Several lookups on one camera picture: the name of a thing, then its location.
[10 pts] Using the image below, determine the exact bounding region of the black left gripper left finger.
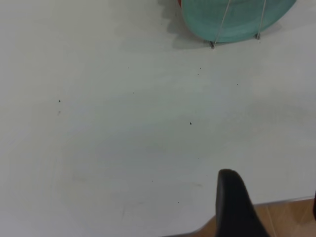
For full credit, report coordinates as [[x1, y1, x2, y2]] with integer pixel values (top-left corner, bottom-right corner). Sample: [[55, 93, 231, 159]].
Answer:
[[215, 169, 270, 237]]

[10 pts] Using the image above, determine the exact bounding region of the green round plate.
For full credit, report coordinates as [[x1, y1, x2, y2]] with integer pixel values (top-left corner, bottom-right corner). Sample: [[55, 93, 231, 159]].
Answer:
[[181, 0, 298, 44]]

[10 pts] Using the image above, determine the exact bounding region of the metal wire plate rack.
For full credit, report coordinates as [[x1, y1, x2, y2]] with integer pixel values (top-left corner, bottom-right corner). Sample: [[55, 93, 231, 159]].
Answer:
[[209, 0, 268, 50]]

